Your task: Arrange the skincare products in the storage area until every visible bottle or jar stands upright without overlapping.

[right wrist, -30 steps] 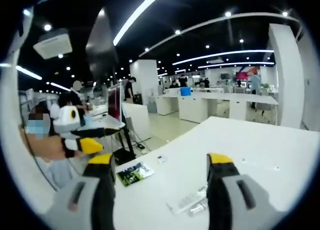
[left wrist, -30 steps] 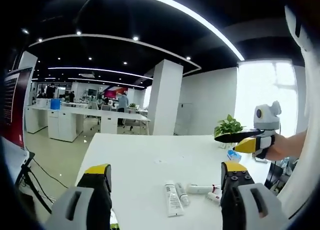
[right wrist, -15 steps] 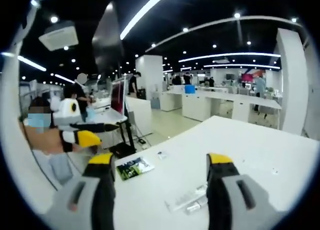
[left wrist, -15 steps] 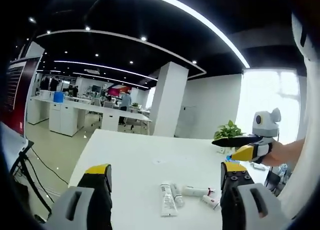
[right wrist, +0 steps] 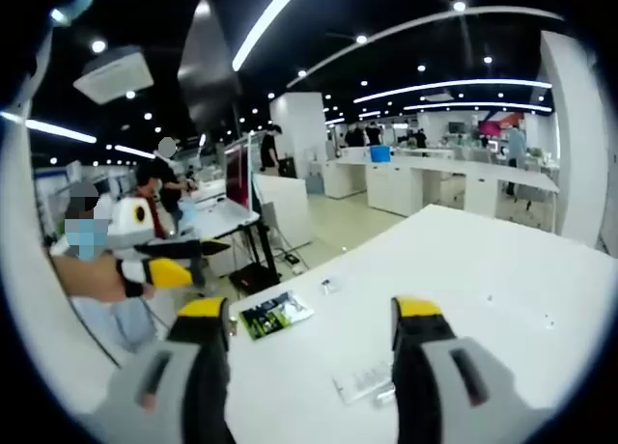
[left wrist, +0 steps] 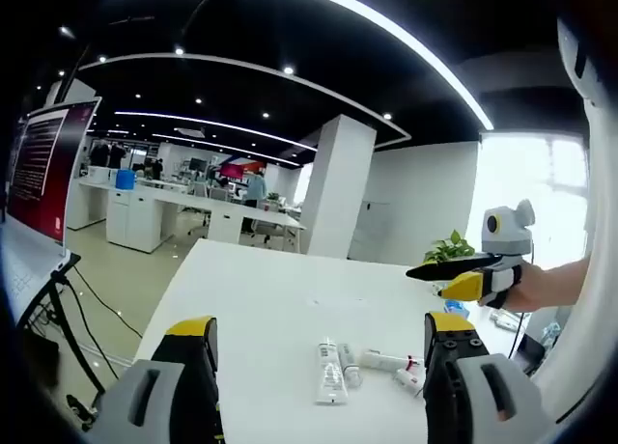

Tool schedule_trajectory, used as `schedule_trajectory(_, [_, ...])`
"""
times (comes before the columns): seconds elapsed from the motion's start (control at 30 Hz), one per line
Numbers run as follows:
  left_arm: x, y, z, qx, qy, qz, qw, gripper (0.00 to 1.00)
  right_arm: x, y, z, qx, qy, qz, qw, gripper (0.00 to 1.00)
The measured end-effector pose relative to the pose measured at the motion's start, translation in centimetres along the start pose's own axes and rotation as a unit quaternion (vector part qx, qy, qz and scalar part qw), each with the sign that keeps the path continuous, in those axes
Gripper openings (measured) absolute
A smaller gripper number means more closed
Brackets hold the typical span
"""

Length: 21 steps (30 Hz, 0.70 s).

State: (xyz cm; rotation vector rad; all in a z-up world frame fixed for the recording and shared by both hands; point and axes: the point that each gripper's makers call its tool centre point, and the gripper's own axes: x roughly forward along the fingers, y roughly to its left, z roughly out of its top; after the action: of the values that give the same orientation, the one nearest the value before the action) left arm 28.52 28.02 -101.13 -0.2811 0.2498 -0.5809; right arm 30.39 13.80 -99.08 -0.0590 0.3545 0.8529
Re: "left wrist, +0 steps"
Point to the large white skincare tube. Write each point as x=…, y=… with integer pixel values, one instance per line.
x=330, y=376

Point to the person's right hand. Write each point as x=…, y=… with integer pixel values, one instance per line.
x=528, y=292

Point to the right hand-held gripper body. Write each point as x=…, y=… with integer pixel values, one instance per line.
x=507, y=241

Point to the white square pillar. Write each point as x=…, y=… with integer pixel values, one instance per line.
x=340, y=188

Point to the white keyboard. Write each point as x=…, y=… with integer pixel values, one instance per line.
x=26, y=265

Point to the computer monitor with red screen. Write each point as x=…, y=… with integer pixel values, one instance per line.
x=43, y=169

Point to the black monitor stand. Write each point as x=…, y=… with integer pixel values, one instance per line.
x=63, y=318

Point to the office chair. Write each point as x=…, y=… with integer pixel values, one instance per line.
x=263, y=229

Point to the dark chair seat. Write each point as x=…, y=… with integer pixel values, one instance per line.
x=533, y=354

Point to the small red-capped skincare bottle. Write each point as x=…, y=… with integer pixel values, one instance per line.
x=408, y=376

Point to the small white skincare tube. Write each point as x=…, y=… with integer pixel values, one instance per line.
x=350, y=364

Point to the white worn device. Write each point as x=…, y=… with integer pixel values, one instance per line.
x=589, y=270

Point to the green potted plant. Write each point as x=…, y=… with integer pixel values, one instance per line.
x=446, y=248

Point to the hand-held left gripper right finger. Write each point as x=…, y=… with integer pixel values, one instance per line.
x=483, y=396

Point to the white cabinet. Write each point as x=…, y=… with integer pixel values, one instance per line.
x=369, y=229

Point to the white skincare bottle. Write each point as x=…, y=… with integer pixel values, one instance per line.
x=384, y=359

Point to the white office desk row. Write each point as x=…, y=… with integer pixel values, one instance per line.
x=159, y=212

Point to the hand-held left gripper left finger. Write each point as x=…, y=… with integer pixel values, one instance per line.
x=145, y=405

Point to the blue container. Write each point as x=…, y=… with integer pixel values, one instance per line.
x=125, y=179

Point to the blue and white packet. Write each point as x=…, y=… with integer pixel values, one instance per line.
x=456, y=309

